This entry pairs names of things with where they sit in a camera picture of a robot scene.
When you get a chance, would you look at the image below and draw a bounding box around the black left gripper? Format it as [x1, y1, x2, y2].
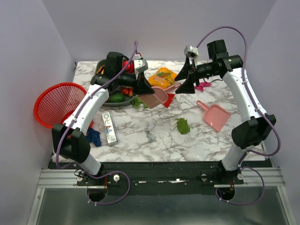
[116, 70, 155, 97]

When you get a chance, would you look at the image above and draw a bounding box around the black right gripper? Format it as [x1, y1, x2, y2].
[174, 55, 218, 94]

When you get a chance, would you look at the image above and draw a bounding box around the pink hand brush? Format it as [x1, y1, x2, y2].
[138, 82, 181, 109]

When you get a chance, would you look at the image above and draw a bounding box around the pink plastic dustpan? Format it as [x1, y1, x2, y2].
[196, 100, 231, 132]

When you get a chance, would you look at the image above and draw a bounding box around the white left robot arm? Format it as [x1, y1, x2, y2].
[52, 51, 154, 185]

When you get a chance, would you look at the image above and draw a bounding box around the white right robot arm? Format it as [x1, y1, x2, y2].
[175, 39, 276, 184]

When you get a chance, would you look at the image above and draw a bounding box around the toy cherries bunch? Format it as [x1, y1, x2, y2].
[121, 87, 133, 98]

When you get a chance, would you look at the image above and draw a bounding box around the magenta crumpled paper scrap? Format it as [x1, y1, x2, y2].
[194, 82, 212, 92]

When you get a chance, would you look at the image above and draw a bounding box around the dark green paper scrap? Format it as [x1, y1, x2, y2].
[131, 96, 148, 109]

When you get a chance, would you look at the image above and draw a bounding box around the red toy apple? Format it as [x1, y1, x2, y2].
[122, 60, 135, 73]

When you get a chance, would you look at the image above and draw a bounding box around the orange snack bag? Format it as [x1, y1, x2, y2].
[148, 67, 177, 89]

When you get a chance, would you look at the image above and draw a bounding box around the red paper scrap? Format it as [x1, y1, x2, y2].
[164, 93, 175, 108]

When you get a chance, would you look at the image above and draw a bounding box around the green toy avocado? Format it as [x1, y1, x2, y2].
[109, 93, 125, 103]

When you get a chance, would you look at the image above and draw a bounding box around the grey fruit tray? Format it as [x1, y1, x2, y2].
[94, 59, 135, 107]

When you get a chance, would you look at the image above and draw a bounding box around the toy pineapple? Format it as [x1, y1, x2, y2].
[97, 66, 105, 74]

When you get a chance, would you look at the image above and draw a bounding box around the silver toothpaste box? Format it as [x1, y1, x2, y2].
[101, 112, 118, 145]

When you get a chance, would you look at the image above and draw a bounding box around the blue crumpled paper scrap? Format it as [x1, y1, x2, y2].
[86, 127, 102, 147]

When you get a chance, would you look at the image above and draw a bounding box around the red mesh waste basket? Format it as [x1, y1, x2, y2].
[33, 82, 87, 129]

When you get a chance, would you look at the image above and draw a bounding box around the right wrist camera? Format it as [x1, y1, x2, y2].
[184, 45, 199, 62]

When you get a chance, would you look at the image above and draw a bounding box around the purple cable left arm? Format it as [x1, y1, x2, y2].
[55, 40, 139, 206]

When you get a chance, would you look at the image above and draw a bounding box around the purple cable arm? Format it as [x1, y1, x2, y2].
[55, 40, 139, 206]
[195, 26, 281, 206]

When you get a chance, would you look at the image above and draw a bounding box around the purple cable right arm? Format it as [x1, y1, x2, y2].
[195, 26, 281, 206]

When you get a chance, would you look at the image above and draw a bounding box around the aluminium frame rail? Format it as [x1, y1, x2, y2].
[37, 169, 105, 189]

